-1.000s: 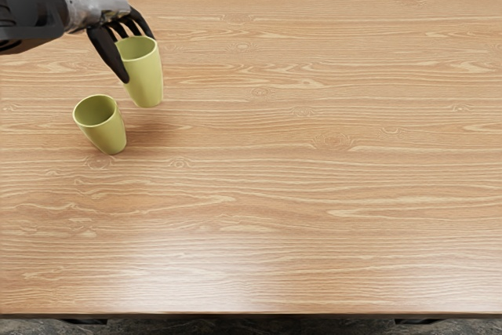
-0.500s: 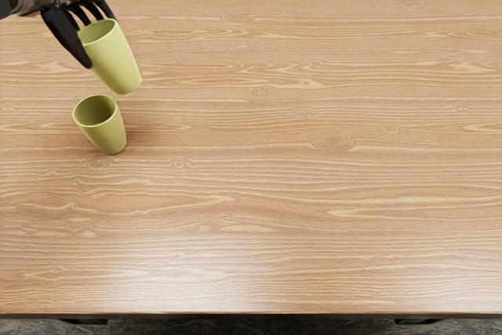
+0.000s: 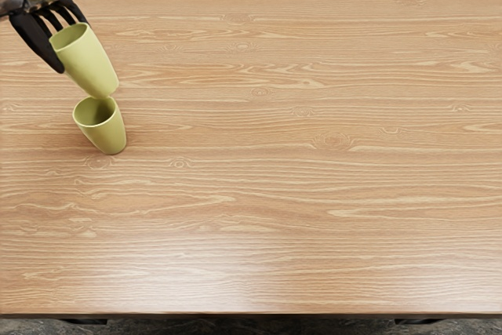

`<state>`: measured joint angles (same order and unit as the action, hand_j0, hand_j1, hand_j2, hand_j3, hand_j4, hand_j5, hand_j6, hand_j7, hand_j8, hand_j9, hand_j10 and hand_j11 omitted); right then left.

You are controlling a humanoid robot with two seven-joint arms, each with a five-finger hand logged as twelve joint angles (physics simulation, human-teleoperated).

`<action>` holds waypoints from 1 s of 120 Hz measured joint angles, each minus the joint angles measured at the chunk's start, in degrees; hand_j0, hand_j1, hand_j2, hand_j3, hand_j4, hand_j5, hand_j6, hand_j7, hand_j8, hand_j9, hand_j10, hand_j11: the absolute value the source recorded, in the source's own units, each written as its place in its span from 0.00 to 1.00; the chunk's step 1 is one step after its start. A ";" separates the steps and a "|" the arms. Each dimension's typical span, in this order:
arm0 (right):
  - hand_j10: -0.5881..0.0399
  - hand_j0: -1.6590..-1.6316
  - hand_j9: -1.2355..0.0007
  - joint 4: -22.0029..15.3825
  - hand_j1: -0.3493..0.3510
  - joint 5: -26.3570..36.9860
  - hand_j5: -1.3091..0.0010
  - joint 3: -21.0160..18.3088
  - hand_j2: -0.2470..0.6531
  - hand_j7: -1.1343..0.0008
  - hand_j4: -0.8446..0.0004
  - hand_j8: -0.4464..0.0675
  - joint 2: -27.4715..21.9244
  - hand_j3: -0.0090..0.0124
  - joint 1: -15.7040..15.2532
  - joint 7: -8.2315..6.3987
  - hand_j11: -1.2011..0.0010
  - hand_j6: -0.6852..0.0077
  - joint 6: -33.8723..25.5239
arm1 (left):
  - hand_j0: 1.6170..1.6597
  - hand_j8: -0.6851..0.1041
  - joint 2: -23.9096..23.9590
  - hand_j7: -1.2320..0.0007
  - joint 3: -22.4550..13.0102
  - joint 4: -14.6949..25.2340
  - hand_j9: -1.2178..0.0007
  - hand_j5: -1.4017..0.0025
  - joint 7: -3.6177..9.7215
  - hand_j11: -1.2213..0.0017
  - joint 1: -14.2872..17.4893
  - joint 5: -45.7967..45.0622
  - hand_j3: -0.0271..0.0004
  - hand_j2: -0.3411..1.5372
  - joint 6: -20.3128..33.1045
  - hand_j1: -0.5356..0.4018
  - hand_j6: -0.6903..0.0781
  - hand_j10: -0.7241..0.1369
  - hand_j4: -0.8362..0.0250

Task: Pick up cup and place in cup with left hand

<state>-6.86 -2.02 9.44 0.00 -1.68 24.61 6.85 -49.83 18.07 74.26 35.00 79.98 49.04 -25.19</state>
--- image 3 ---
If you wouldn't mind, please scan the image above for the light green cup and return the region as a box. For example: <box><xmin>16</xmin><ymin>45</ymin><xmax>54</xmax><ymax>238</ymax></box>
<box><xmin>49</xmin><ymin>22</ymin><xmax>120</xmax><ymax>100</ymax></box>
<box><xmin>72</xmin><ymin>95</ymin><xmax>128</xmax><ymax>156</ymax></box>

